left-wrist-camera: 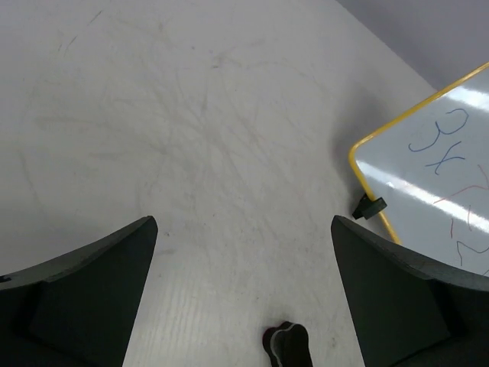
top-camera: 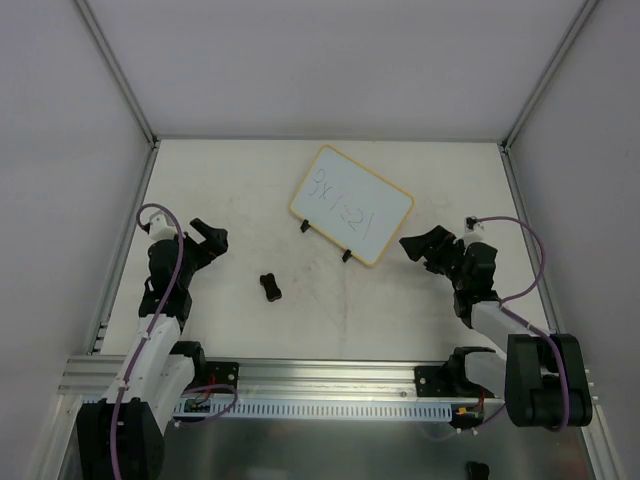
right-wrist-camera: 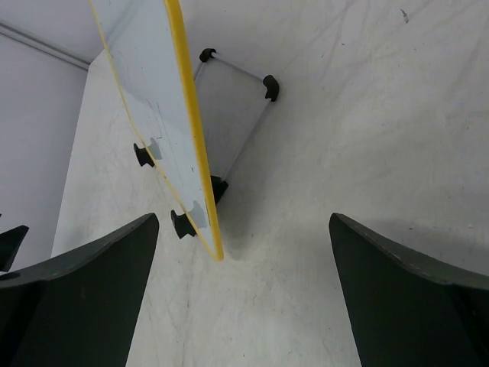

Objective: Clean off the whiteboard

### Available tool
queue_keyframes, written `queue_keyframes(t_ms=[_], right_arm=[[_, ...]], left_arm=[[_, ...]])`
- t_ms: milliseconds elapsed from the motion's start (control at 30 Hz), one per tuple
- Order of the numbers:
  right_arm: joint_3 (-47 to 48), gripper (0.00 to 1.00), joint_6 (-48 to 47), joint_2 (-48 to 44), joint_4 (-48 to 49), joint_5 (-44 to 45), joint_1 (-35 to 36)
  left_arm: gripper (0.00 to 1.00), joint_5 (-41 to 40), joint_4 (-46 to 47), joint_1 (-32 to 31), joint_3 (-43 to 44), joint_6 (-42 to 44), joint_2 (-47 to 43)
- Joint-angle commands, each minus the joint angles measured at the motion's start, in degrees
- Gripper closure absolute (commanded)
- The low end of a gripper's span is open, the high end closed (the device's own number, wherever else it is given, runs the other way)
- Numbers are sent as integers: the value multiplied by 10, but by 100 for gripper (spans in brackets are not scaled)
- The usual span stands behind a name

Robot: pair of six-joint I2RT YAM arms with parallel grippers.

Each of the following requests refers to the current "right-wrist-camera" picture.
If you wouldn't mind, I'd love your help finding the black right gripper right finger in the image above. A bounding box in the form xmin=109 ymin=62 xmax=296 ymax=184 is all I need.
xmin=329 ymin=213 xmax=488 ymax=366

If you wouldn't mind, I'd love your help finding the yellow framed whiteboard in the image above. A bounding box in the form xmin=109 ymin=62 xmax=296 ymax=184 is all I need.
xmin=89 ymin=1 xmax=224 ymax=261

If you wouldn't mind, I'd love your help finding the black whiteboard foot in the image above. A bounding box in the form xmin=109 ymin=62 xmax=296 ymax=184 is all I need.
xmin=170 ymin=210 xmax=196 ymax=239
xmin=133 ymin=143 xmax=154 ymax=167

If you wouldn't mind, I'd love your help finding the black whiteboard foot near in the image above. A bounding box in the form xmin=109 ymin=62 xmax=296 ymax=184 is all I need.
xmin=170 ymin=210 xmax=196 ymax=239

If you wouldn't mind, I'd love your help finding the black whiteboard foot far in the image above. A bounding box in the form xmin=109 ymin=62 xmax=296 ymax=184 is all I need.
xmin=133 ymin=143 xmax=154 ymax=167

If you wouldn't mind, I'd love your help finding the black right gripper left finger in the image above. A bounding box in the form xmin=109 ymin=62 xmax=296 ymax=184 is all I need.
xmin=1 ymin=213 xmax=159 ymax=366

